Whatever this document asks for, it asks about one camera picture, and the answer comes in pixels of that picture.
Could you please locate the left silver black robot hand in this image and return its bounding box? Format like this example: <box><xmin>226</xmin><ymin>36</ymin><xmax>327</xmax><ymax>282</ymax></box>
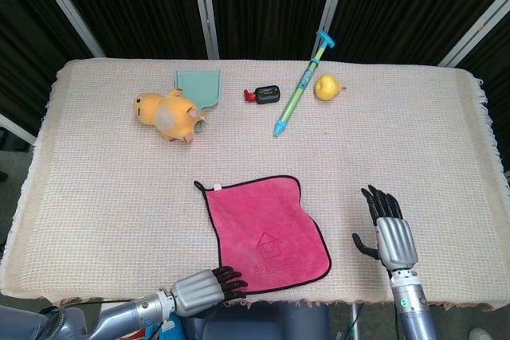
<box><xmin>170</xmin><ymin>265</ymin><xmax>249</xmax><ymax>318</ymax></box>

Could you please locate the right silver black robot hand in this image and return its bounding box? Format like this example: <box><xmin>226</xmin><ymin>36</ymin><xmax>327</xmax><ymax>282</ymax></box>
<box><xmin>351</xmin><ymin>184</ymin><xmax>418</xmax><ymax>270</ymax></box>

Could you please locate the pink towel with black trim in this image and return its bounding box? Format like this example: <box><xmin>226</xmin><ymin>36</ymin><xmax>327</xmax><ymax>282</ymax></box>
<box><xmin>194</xmin><ymin>174</ymin><xmax>332</xmax><ymax>284</ymax></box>

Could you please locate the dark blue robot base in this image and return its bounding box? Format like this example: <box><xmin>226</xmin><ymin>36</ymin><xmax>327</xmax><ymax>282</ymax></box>
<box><xmin>181</xmin><ymin>300</ymin><xmax>332</xmax><ymax>340</ymax></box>

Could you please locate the blue plastic container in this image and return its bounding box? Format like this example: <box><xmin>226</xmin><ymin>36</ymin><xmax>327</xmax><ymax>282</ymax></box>
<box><xmin>149</xmin><ymin>313</ymin><xmax>183</xmax><ymax>340</ymax></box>

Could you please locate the silver table leg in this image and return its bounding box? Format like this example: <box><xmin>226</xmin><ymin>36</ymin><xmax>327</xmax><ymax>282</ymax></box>
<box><xmin>349</xmin><ymin>303</ymin><xmax>360</xmax><ymax>340</ymax></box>

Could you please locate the beige woven tablecloth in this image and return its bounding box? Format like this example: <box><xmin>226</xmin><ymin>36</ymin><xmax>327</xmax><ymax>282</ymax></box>
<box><xmin>0</xmin><ymin>57</ymin><xmax>504</xmax><ymax>311</ymax></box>

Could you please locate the white shoe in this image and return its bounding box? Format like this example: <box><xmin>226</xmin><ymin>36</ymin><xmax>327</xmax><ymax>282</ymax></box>
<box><xmin>469</xmin><ymin>326</ymin><xmax>495</xmax><ymax>340</ymax></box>

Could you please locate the yellow pear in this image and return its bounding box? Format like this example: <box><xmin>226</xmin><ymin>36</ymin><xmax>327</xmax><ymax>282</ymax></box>
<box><xmin>314</xmin><ymin>73</ymin><xmax>347</xmax><ymax>102</ymax></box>

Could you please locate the green blue toy water squirter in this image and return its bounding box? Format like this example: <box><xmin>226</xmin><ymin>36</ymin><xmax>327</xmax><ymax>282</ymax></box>
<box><xmin>273</xmin><ymin>29</ymin><xmax>335</xmax><ymax>137</ymax></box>

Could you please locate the yellow plush animal toy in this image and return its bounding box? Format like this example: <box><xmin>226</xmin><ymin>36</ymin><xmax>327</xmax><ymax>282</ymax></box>
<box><xmin>132</xmin><ymin>88</ymin><xmax>209</xmax><ymax>144</ymax></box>

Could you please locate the black and red clip device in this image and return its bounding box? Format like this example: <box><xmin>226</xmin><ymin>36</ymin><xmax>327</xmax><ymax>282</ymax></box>
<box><xmin>243</xmin><ymin>84</ymin><xmax>281</xmax><ymax>105</ymax></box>

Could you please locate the teal green dustpan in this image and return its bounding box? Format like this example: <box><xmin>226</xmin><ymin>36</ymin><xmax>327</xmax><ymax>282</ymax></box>
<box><xmin>175</xmin><ymin>69</ymin><xmax>222</xmax><ymax>134</ymax></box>

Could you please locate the black pleated curtain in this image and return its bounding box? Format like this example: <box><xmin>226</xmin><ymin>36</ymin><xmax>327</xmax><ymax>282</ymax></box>
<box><xmin>0</xmin><ymin>0</ymin><xmax>510</xmax><ymax>146</ymax></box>

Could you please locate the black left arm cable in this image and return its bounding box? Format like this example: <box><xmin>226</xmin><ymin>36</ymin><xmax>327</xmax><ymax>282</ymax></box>
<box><xmin>39</xmin><ymin>298</ymin><xmax>135</xmax><ymax>340</ymax></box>

